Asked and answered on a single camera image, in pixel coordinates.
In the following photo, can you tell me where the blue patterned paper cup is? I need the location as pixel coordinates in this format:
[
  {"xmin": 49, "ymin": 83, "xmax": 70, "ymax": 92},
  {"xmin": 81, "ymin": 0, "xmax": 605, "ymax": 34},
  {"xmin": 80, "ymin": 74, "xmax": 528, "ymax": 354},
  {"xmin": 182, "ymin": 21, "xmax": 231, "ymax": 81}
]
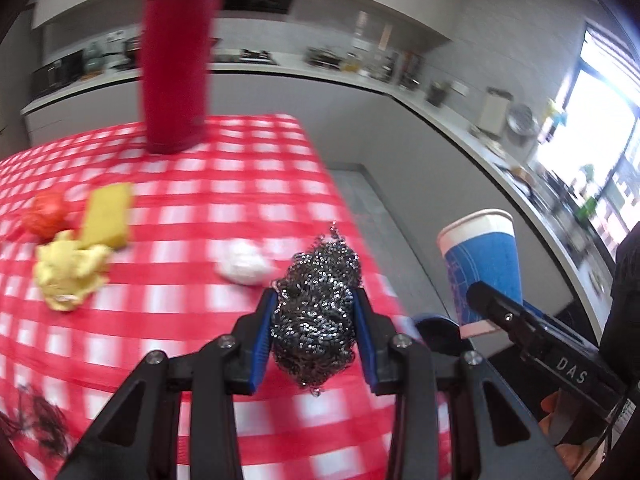
[{"xmin": 436, "ymin": 208, "xmax": 523, "ymax": 339}]

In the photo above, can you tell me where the steel wool scrubber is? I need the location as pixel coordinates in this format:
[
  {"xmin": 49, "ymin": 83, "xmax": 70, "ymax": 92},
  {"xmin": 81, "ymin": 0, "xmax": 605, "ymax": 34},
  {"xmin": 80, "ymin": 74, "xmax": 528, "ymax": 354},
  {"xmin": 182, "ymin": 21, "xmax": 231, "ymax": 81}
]
[{"xmin": 270, "ymin": 223, "xmax": 362, "ymax": 396}]

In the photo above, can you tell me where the yellow cloth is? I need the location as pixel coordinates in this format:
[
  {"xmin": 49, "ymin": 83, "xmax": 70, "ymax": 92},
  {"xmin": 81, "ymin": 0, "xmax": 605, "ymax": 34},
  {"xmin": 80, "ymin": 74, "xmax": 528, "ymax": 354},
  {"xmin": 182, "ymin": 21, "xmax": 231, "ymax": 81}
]
[{"xmin": 32, "ymin": 230, "xmax": 113, "ymax": 312}]

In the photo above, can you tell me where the white tissue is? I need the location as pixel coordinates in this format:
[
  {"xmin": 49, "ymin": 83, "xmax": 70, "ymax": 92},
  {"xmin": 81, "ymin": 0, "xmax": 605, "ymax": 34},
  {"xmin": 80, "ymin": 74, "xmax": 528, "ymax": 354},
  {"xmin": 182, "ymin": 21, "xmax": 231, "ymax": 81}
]
[{"xmin": 216, "ymin": 238, "xmax": 274, "ymax": 286}]

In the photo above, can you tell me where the yellow sponge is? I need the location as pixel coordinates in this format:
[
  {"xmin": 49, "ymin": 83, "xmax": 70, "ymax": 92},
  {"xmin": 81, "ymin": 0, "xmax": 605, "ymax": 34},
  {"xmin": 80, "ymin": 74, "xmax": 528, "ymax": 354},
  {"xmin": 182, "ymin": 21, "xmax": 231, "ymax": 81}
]
[{"xmin": 78, "ymin": 182, "xmax": 134, "ymax": 250}]

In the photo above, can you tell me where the orange plastic bag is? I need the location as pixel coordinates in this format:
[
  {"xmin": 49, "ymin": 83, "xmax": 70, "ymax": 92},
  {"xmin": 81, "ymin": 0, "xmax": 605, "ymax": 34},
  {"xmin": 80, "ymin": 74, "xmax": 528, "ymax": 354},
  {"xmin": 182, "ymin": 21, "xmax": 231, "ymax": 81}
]
[{"xmin": 22, "ymin": 190, "xmax": 68, "ymax": 240}]

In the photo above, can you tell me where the black trash bin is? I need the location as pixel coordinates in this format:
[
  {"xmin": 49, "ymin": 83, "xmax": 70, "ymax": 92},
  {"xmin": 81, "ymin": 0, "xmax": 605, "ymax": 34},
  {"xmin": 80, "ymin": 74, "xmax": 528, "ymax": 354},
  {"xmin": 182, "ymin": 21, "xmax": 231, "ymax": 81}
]
[{"xmin": 413, "ymin": 314, "xmax": 474, "ymax": 356}]

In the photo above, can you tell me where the kitchen counter with cabinets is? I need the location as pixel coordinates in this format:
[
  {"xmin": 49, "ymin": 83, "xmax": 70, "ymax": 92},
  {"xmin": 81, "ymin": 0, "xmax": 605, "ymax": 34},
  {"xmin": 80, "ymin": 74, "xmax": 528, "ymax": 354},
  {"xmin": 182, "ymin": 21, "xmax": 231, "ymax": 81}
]
[{"xmin": 1, "ymin": 72, "xmax": 611, "ymax": 334}]

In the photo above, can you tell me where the person's right hand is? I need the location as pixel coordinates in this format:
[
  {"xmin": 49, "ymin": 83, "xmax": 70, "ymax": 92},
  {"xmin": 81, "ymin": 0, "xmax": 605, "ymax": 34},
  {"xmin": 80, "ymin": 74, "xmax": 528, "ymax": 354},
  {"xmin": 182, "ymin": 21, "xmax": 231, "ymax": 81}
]
[{"xmin": 539, "ymin": 390, "xmax": 608, "ymax": 479}]

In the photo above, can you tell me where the red checkered tablecloth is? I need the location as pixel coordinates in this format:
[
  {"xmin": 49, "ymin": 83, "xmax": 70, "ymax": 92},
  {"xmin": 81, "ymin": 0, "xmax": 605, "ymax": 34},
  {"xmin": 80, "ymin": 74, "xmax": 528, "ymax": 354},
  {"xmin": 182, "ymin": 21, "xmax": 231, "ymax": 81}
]
[{"xmin": 1, "ymin": 114, "xmax": 417, "ymax": 479}]

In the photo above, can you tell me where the metal strainer plate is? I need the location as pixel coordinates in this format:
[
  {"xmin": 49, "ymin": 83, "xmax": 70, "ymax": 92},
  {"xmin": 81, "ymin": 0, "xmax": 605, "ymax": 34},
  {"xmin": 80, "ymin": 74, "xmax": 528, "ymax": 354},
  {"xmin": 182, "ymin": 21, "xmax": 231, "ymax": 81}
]
[{"xmin": 506, "ymin": 103, "xmax": 538, "ymax": 138}]

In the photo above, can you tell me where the white cutting board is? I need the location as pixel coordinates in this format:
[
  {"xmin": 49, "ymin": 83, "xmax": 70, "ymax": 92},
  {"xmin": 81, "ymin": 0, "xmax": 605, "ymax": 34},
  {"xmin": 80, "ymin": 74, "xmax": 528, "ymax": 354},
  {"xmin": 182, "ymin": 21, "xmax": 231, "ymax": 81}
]
[{"xmin": 475, "ymin": 87, "xmax": 513, "ymax": 138}]

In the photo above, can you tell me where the utensil holder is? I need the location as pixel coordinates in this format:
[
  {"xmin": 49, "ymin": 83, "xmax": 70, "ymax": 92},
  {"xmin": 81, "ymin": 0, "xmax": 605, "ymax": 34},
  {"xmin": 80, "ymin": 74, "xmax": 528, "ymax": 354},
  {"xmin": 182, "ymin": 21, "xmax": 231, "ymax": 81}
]
[{"xmin": 425, "ymin": 80, "xmax": 450, "ymax": 107}]

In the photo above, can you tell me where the dish rack with pan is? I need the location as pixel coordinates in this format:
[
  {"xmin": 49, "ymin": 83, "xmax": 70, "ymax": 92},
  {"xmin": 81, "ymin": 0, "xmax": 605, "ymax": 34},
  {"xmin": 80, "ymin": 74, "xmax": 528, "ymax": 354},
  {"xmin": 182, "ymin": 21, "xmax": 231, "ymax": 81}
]
[{"xmin": 304, "ymin": 47, "xmax": 343, "ymax": 70}]

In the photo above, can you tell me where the black microwave oven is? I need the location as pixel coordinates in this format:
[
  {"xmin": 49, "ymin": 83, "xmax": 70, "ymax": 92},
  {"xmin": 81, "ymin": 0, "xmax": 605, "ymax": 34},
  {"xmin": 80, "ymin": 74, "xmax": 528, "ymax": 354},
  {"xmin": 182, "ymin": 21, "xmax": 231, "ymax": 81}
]
[{"xmin": 30, "ymin": 50, "xmax": 84, "ymax": 99}]

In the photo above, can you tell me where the green ceramic vase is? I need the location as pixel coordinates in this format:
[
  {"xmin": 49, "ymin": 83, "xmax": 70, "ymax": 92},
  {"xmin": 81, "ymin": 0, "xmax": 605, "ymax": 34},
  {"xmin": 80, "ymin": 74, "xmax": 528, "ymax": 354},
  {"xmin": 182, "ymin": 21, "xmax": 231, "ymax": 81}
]
[{"xmin": 82, "ymin": 41, "xmax": 105, "ymax": 75}]

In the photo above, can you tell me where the gas stove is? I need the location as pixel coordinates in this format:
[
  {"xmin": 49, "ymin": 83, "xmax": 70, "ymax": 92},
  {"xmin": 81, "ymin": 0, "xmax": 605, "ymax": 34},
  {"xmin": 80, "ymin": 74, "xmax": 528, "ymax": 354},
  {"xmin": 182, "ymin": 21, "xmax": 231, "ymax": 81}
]
[{"xmin": 213, "ymin": 49, "xmax": 278, "ymax": 65}]

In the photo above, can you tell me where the red thermos flask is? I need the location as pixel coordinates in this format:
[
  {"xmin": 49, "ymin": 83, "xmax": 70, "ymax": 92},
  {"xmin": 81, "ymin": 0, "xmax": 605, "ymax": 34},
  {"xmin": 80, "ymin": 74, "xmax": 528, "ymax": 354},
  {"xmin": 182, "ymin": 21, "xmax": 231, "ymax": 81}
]
[{"xmin": 140, "ymin": 0, "xmax": 222, "ymax": 154}]

